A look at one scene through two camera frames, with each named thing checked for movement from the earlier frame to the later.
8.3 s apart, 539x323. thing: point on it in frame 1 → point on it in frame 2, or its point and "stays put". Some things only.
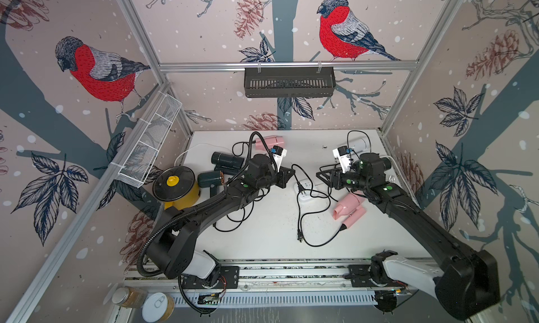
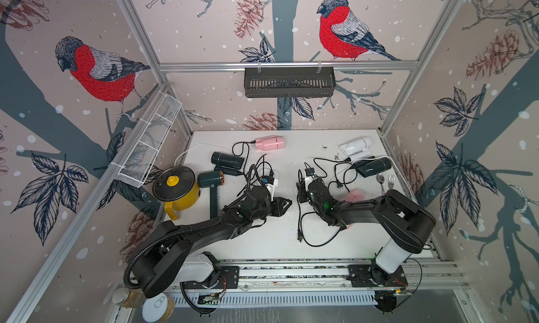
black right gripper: [336, 177] → [302, 192]
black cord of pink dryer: [246, 142] stays put
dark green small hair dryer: [226, 163] stays put
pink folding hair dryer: [271, 141] stays put
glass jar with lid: [129, 297] stays put
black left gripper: [284, 177] → [278, 206]
